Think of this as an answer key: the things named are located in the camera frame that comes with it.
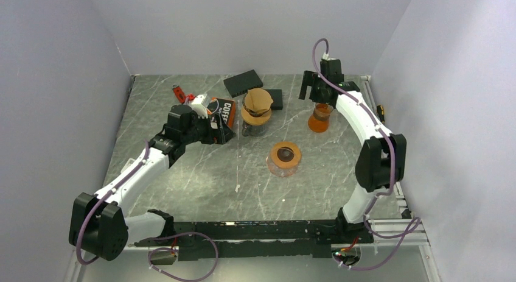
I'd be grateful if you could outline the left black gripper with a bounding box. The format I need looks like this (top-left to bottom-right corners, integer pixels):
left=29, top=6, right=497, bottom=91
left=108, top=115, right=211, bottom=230
left=182, top=112, right=235, bottom=145

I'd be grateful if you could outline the orange coffee filter box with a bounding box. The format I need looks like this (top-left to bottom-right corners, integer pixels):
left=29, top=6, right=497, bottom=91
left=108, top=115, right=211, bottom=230
left=207, top=97, right=237, bottom=129

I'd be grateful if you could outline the grey glass carafe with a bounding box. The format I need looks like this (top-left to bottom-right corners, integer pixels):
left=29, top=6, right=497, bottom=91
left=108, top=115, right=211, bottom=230
left=241, top=121, right=268, bottom=137

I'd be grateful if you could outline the wooden dripper ring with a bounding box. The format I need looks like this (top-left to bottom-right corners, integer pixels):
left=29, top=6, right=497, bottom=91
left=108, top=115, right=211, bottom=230
left=241, top=108, right=273, bottom=127

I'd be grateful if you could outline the brown paper coffee filter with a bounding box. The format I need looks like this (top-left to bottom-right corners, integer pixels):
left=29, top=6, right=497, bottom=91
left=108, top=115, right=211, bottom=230
left=243, top=88, right=273, bottom=111

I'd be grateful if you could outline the pink dripper with wooden ring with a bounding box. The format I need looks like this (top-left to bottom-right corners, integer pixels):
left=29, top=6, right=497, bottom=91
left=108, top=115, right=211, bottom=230
left=266, top=141, right=302, bottom=177

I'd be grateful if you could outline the clear glass ribbed dripper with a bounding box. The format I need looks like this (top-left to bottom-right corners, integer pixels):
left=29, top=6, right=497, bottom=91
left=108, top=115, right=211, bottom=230
left=241, top=105, right=271, bottom=118

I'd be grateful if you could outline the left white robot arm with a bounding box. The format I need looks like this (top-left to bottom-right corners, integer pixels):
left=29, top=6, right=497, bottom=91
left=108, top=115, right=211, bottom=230
left=69, top=105, right=235, bottom=265

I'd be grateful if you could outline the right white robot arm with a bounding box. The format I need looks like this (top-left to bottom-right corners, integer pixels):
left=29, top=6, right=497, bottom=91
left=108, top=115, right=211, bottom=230
left=299, top=58, right=406, bottom=242

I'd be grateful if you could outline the black box front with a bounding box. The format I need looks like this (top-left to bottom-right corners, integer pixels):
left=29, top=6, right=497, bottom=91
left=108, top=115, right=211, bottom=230
left=267, top=89, right=284, bottom=110

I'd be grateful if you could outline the black box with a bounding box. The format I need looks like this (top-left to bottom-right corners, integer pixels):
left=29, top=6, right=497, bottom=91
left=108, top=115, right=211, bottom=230
left=223, top=69, right=263, bottom=98
left=267, top=89, right=284, bottom=110

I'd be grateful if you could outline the orange glass cup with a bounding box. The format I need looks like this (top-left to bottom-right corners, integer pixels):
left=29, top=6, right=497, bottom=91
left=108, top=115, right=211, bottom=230
left=307, top=104, right=333, bottom=133

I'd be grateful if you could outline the black box rear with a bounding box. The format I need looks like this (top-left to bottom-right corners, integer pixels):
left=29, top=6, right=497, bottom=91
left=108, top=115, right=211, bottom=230
left=223, top=69, right=263, bottom=98

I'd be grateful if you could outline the red adjustable wrench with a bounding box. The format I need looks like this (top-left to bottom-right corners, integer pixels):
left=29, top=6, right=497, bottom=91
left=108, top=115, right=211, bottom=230
left=172, top=84, right=188, bottom=104

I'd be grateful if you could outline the yellow black screwdriver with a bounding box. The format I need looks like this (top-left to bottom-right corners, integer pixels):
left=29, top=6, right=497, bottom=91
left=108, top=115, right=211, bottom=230
left=376, top=105, right=385, bottom=124

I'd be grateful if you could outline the white small block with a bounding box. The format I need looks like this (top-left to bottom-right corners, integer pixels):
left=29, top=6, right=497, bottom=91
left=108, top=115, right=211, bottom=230
left=120, top=158, right=135, bottom=173

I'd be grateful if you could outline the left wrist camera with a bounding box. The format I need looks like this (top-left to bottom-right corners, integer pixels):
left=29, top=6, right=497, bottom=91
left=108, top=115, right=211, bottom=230
left=185, top=93, right=211, bottom=118

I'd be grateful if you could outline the black base frame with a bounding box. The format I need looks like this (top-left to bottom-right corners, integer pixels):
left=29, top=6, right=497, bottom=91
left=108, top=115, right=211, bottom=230
left=135, top=213, right=374, bottom=261

